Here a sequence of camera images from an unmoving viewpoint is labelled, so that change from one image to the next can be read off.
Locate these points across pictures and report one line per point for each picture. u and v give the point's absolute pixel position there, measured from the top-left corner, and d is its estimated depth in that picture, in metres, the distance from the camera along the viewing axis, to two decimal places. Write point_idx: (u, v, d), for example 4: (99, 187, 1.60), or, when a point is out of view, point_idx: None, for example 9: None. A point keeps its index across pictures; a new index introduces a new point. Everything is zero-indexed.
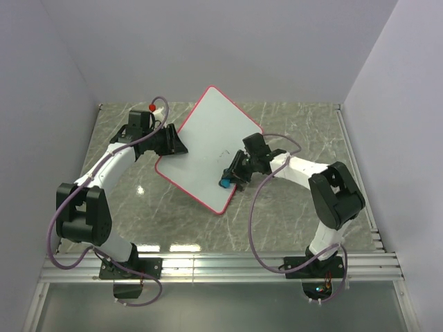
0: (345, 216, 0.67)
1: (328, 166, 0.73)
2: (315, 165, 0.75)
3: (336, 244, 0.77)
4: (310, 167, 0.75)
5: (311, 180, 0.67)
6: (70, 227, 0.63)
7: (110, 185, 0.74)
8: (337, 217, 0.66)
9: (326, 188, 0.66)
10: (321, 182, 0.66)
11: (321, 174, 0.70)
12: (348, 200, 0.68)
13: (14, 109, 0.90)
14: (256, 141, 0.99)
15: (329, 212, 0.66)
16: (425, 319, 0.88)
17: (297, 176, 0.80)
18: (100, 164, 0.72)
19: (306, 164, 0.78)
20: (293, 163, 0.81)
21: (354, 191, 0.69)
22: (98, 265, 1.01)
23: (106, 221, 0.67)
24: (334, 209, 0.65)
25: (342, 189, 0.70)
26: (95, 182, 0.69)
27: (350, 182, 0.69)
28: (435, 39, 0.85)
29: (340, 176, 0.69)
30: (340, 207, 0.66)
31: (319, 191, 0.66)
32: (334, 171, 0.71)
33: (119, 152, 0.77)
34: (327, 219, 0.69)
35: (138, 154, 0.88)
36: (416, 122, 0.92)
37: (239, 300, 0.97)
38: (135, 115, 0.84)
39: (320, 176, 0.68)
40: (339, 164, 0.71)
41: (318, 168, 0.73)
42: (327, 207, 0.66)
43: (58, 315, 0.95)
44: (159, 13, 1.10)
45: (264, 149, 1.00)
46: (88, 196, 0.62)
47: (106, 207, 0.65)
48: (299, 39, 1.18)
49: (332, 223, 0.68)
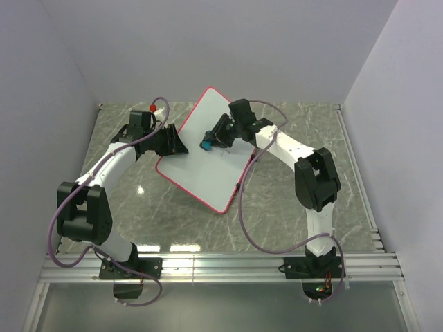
0: (322, 200, 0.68)
1: (313, 151, 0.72)
2: (302, 148, 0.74)
3: (327, 232, 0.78)
4: (296, 149, 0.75)
5: (297, 166, 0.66)
6: (70, 226, 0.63)
7: (111, 185, 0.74)
8: (314, 200, 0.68)
9: (309, 173, 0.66)
10: (306, 168, 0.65)
11: (306, 160, 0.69)
12: (328, 185, 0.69)
13: (14, 109, 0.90)
14: (241, 108, 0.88)
15: (307, 195, 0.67)
16: (425, 319, 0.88)
17: (284, 155, 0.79)
18: (100, 163, 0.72)
19: (293, 145, 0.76)
20: (280, 141, 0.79)
21: (333, 177, 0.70)
22: (98, 265, 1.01)
23: (107, 220, 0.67)
24: (313, 194, 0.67)
25: (323, 173, 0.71)
26: (95, 181, 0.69)
27: (331, 168, 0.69)
28: (435, 39, 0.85)
29: (324, 161, 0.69)
30: (319, 192, 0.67)
31: (302, 177, 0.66)
32: (319, 156, 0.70)
33: (120, 151, 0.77)
34: (304, 200, 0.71)
35: (138, 154, 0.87)
36: (416, 121, 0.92)
37: (239, 300, 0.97)
38: (136, 115, 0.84)
39: (305, 162, 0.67)
40: (324, 149, 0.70)
41: (304, 152, 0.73)
42: (306, 191, 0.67)
43: (58, 315, 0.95)
44: (160, 14, 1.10)
45: (249, 115, 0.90)
46: (88, 195, 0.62)
47: (107, 205, 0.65)
48: (299, 39, 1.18)
49: (309, 204, 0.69)
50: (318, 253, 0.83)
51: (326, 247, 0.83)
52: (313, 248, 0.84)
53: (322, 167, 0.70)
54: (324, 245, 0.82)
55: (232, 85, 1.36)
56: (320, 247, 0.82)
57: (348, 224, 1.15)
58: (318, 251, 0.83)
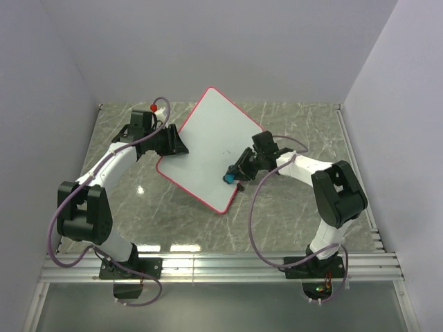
0: (347, 216, 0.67)
1: (333, 164, 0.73)
2: (320, 163, 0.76)
3: (336, 243, 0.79)
4: (313, 164, 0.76)
5: (314, 177, 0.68)
6: (70, 226, 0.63)
7: (111, 185, 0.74)
8: (338, 216, 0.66)
9: (328, 185, 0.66)
10: (324, 178, 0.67)
11: (324, 171, 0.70)
12: (350, 198, 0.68)
13: (14, 109, 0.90)
14: (264, 140, 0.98)
15: (331, 210, 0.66)
16: (425, 320, 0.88)
17: (301, 174, 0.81)
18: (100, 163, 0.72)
19: (311, 163, 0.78)
20: (298, 161, 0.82)
21: (356, 191, 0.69)
22: (98, 264, 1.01)
23: (107, 220, 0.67)
24: (335, 207, 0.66)
25: (345, 189, 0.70)
26: (95, 181, 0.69)
27: (354, 182, 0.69)
28: (435, 39, 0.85)
29: (344, 174, 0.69)
30: (342, 207, 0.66)
31: (321, 189, 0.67)
32: (338, 169, 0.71)
33: (121, 151, 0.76)
34: (327, 215, 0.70)
35: (140, 154, 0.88)
36: (416, 121, 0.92)
37: (239, 301, 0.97)
38: (136, 115, 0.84)
39: (322, 173, 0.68)
40: (342, 162, 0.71)
41: (322, 166, 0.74)
42: (328, 205, 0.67)
43: (58, 315, 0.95)
44: (159, 14, 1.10)
45: (271, 146, 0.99)
46: (89, 194, 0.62)
47: (107, 205, 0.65)
48: (299, 39, 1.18)
49: (333, 220, 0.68)
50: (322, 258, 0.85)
51: (331, 253, 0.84)
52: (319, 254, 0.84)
53: (344, 180, 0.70)
54: (329, 252, 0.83)
55: (232, 85, 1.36)
56: (324, 253, 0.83)
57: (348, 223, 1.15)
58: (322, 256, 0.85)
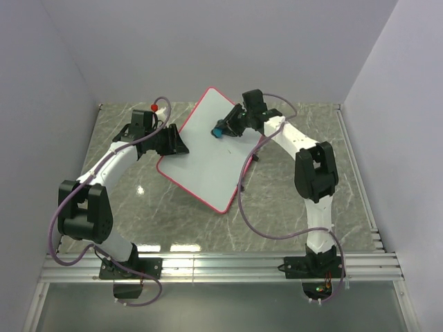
0: (318, 191, 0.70)
1: (316, 144, 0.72)
2: (306, 140, 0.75)
3: (324, 228, 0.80)
4: (300, 140, 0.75)
5: (297, 156, 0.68)
6: (70, 225, 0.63)
7: (111, 184, 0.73)
8: (311, 190, 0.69)
9: (308, 164, 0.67)
10: (306, 158, 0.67)
11: (307, 151, 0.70)
12: (325, 176, 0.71)
13: (15, 109, 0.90)
14: (255, 97, 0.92)
15: (304, 186, 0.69)
16: (425, 320, 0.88)
17: (288, 146, 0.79)
18: (102, 162, 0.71)
19: (298, 137, 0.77)
20: (286, 132, 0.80)
21: (332, 171, 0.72)
22: (98, 264, 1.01)
23: (108, 218, 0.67)
24: (309, 185, 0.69)
25: (322, 167, 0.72)
26: (97, 180, 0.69)
27: (331, 161, 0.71)
28: (435, 39, 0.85)
29: (324, 155, 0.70)
30: (316, 184, 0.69)
31: (301, 167, 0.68)
32: (320, 149, 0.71)
33: (122, 150, 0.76)
34: (301, 189, 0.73)
35: (140, 153, 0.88)
36: (416, 121, 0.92)
37: (239, 301, 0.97)
38: (137, 115, 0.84)
39: (306, 153, 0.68)
40: (327, 143, 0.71)
41: (308, 144, 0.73)
42: (304, 181, 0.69)
43: (58, 315, 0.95)
44: (160, 14, 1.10)
45: (261, 105, 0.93)
46: (90, 194, 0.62)
47: (108, 204, 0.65)
48: (300, 39, 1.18)
49: (306, 194, 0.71)
50: (317, 250, 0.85)
51: (324, 244, 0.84)
52: (312, 245, 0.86)
53: (323, 160, 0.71)
54: (322, 240, 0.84)
55: (232, 85, 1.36)
56: (319, 244, 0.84)
57: (348, 224, 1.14)
58: (317, 247, 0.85)
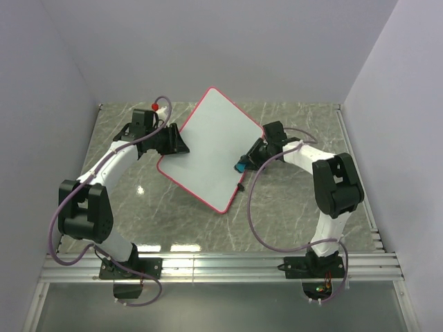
0: (342, 206, 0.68)
1: (334, 155, 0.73)
2: (323, 153, 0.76)
3: (334, 238, 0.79)
4: (318, 154, 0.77)
5: (314, 165, 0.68)
6: (71, 224, 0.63)
7: (111, 184, 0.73)
8: (333, 205, 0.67)
9: (327, 175, 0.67)
10: (324, 167, 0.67)
11: (326, 161, 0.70)
12: (347, 190, 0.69)
13: (14, 109, 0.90)
14: (273, 128, 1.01)
15: (327, 200, 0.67)
16: (425, 320, 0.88)
17: (304, 162, 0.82)
18: (102, 161, 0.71)
19: (315, 152, 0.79)
20: (303, 150, 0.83)
21: (354, 183, 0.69)
22: (98, 264, 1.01)
23: (108, 218, 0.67)
24: (331, 197, 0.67)
25: (344, 180, 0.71)
26: (97, 180, 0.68)
27: (353, 173, 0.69)
28: (435, 39, 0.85)
29: (345, 166, 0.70)
30: (338, 197, 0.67)
31: (320, 178, 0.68)
32: (339, 160, 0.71)
33: (122, 150, 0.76)
34: (322, 205, 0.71)
35: (140, 153, 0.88)
36: (416, 121, 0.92)
37: (239, 301, 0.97)
38: (138, 114, 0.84)
39: (324, 162, 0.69)
40: (345, 155, 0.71)
41: (324, 155, 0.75)
42: (324, 194, 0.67)
43: (58, 315, 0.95)
44: (160, 14, 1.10)
45: (280, 135, 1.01)
46: (90, 194, 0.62)
47: (108, 204, 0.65)
48: (300, 39, 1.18)
49: (328, 209, 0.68)
50: (320, 254, 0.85)
51: (329, 250, 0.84)
52: (317, 250, 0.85)
53: (344, 171, 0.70)
54: (329, 247, 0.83)
55: (232, 85, 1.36)
56: (324, 249, 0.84)
57: (347, 223, 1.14)
58: (320, 252, 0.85)
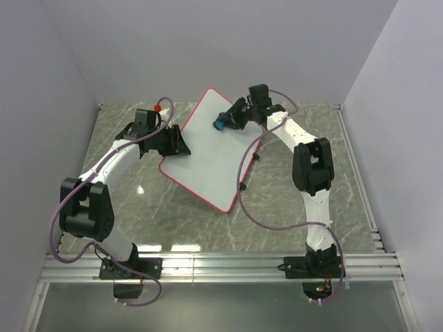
0: (315, 186, 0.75)
1: (315, 139, 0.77)
2: (305, 135, 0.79)
3: (324, 223, 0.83)
4: (300, 135, 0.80)
5: (295, 149, 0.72)
6: (73, 221, 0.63)
7: (112, 183, 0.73)
8: (307, 185, 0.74)
9: (306, 159, 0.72)
10: (304, 153, 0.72)
11: (306, 146, 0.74)
12: (322, 171, 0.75)
13: (14, 109, 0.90)
14: (260, 91, 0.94)
15: (302, 180, 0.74)
16: (425, 320, 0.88)
17: (287, 141, 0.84)
18: (104, 160, 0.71)
19: (297, 131, 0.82)
20: (287, 126, 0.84)
21: (329, 167, 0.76)
22: (98, 265, 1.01)
23: (109, 216, 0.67)
24: (306, 179, 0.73)
25: (320, 162, 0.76)
26: (98, 178, 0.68)
27: (328, 158, 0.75)
28: (435, 38, 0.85)
29: (322, 151, 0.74)
30: (312, 178, 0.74)
31: (299, 160, 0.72)
32: (318, 145, 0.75)
33: (124, 149, 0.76)
34: (298, 183, 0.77)
35: (142, 152, 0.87)
36: (416, 120, 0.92)
37: (239, 301, 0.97)
38: (141, 113, 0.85)
39: (304, 147, 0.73)
40: (324, 140, 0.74)
41: (306, 138, 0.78)
42: (300, 174, 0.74)
43: (58, 314, 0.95)
44: (160, 14, 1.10)
45: (266, 100, 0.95)
46: (91, 191, 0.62)
47: (109, 203, 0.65)
48: (299, 39, 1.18)
49: (301, 187, 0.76)
50: (317, 247, 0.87)
51: (324, 241, 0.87)
52: (312, 243, 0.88)
53: (320, 155, 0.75)
54: (322, 237, 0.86)
55: (232, 85, 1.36)
56: (318, 239, 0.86)
57: (348, 223, 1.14)
58: (316, 245, 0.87)
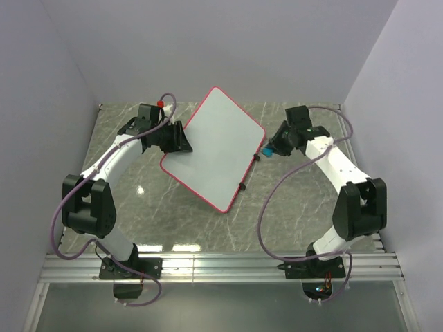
0: (359, 233, 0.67)
1: (367, 178, 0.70)
2: (355, 172, 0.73)
3: (340, 251, 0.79)
4: (348, 171, 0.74)
5: (343, 190, 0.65)
6: (74, 218, 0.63)
7: (113, 180, 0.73)
8: (351, 231, 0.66)
9: (354, 204, 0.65)
10: (353, 196, 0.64)
11: (356, 186, 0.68)
12: (370, 218, 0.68)
13: (14, 110, 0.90)
14: (297, 114, 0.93)
15: (346, 225, 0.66)
16: (425, 320, 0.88)
17: (331, 174, 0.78)
18: (105, 156, 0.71)
19: (345, 166, 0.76)
20: (331, 155, 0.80)
21: (380, 214, 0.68)
22: (98, 265, 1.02)
23: (111, 214, 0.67)
24: (351, 225, 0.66)
25: (369, 207, 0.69)
26: (100, 175, 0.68)
27: (381, 204, 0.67)
28: (435, 39, 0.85)
29: (376, 194, 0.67)
30: (358, 224, 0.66)
31: (346, 205, 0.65)
32: (371, 186, 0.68)
33: (126, 144, 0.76)
34: (340, 226, 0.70)
35: (145, 146, 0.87)
36: (417, 120, 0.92)
37: (239, 301, 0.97)
38: (145, 108, 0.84)
39: (354, 189, 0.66)
40: (379, 182, 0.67)
41: (356, 176, 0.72)
42: (347, 220, 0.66)
43: (58, 314, 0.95)
44: (160, 14, 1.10)
45: (306, 123, 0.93)
46: (93, 189, 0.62)
47: (111, 200, 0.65)
48: (299, 40, 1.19)
49: (345, 233, 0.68)
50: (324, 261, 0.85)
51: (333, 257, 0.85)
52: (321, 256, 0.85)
53: (372, 198, 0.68)
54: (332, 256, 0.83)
55: (232, 84, 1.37)
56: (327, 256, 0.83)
57: None
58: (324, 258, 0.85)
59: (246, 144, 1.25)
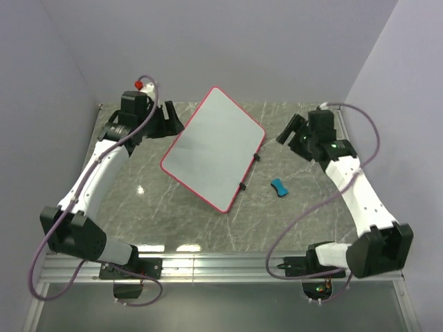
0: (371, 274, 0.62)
1: (393, 223, 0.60)
2: (381, 211, 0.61)
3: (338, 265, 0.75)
4: (373, 210, 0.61)
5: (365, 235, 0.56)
6: (59, 245, 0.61)
7: (97, 201, 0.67)
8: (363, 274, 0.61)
9: (374, 252, 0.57)
10: (375, 244, 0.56)
11: (381, 232, 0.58)
12: (387, 263, 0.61)
13: (14, 111, 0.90)
14: (322, 121, 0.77)
15: (360, 268, 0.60)
16: (425, 320, 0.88)
17: (351, 204, 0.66)
18: (82, 182, 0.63)
19: (369, 201, 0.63)
20: (357, 184, 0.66)
21: (399, 259, 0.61)
22: (97, 264, 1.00)
23: (98, 238, 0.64)
24: (367, 270, 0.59)
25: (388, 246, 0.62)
26: (79, 205, 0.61)
27: (403, 250, 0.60)
28: (435, 39, 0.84)
29: (400, 242, 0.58)
30: (373, 268, 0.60)
31: (365, 250, 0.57)
32: (396, 232, 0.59)
33: (106, 155, 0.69)
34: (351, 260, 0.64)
35: (131, 147, 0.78)
36: (417, 121, 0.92)
37: (239, 300, 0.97)
38: (127, 100, 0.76)
39: (376, 235, 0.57)
40: (407, 229, 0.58)
41: (382, 219, 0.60)
42: (362, 265, 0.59)
43: (58, 314, 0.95)
44: (159, 14, 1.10)
45: (329, 133, 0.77)
46: (72, 225, 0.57)
47: (95, 229, 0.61)
48: (299, 40, 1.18)
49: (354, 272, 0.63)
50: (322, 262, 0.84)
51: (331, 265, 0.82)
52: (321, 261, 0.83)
53: (395, 243, 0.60)
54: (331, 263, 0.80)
55: (233, 84, 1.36)
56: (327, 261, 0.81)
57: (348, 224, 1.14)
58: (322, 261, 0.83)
59: (246, 144, 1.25)
